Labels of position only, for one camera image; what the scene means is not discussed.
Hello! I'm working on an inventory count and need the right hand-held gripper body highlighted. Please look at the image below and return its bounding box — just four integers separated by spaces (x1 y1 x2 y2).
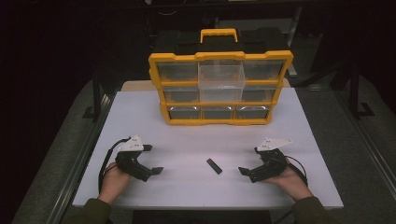
249 137 294 184

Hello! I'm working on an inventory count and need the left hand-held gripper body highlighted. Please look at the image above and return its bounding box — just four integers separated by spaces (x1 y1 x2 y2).
115 134 152 183

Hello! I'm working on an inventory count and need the small black stick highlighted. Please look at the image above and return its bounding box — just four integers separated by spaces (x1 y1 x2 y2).
205 158 223 175

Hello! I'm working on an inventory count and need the pulled-out clear plastic drawer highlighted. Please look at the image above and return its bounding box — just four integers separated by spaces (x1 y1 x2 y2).
197 60 247 104

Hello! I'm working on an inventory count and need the person's right hand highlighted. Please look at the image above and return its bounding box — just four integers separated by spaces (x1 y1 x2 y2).
263 159 314 202

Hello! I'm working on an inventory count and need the person's left hand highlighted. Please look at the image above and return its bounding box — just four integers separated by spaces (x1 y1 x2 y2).
98 161 132 205

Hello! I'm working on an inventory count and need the wooden table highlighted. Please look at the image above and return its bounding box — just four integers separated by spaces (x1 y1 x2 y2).
120 79 291 92

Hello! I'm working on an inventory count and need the black metal stand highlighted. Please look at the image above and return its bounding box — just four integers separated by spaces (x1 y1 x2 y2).
347 60 375 121
81 68 105 123

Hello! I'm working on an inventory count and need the yellow black drawer organizer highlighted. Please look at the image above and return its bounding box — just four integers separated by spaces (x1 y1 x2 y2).
148 28 294 126

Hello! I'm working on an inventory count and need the black cable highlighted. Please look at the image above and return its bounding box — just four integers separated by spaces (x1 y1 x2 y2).
97 136 132 194
283 154 309 189

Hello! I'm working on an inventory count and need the aluminium rail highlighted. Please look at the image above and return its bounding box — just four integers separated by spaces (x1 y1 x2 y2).
333 89 396 195
46 91 117 224

